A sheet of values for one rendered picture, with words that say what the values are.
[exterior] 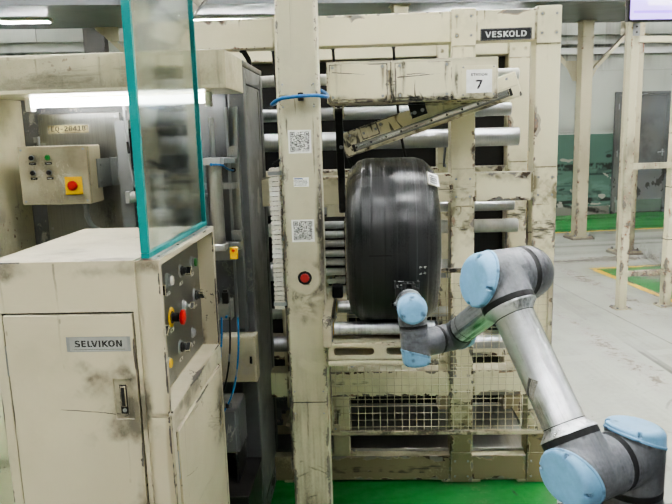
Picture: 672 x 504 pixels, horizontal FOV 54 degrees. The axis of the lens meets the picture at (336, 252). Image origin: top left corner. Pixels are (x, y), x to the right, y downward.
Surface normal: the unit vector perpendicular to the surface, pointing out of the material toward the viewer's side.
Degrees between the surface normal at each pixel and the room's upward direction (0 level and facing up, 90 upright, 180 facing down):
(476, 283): 84
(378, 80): 90
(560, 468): 96
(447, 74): 90
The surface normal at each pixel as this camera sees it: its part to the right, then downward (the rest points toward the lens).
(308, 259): -0.04, 0.18
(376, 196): -0.05, -0.48
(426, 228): 0.22, -0.11
